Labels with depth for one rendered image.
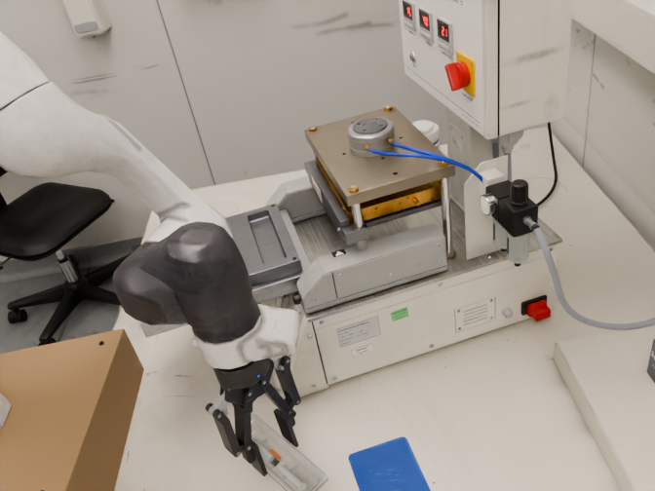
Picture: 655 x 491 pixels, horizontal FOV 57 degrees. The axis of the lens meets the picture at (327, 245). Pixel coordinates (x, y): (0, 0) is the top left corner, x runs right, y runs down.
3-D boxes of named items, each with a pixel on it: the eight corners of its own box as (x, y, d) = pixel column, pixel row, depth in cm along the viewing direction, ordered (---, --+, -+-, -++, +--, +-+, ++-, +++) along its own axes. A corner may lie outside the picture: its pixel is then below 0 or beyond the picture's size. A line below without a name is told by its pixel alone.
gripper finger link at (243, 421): (254, 388, 82) (246, 393, 81) (255, 452, 86) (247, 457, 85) (238, 374, 84) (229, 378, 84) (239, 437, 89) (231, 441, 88)
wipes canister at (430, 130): (438, 164, 167) (434, 114, 158) (444, 179, 160) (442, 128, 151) (406, 169, 167) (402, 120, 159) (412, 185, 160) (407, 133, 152)
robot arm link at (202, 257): (163, 282, 86) (116, 331, 79) (129, 204, 78) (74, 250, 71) (272, 301, 78) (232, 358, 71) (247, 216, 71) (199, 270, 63)
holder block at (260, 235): (279, 213, 118) (276, 202, 116) (302, 271, 102) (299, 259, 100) (196, 238, 116) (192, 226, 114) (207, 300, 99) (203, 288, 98)
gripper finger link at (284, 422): (273, 410, 92) (276, 407, 92) (283, 438, 96) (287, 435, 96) (285, 421, 90) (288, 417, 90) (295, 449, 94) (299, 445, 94)
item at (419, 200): (402, 155, 119) (397, 109, 113) (450, 208, 101) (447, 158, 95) (318, 178, 116) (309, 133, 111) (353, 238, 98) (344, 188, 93)
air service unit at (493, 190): (497, 229, 102) (497, 150, 93) (546, 278, 90) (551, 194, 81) (469, 238, 101) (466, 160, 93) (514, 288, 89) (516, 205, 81)
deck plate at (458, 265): (470, 159, 132) (470, 155, 132) (562, 242, 104) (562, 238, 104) (267, 217, 126) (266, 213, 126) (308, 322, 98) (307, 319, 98)
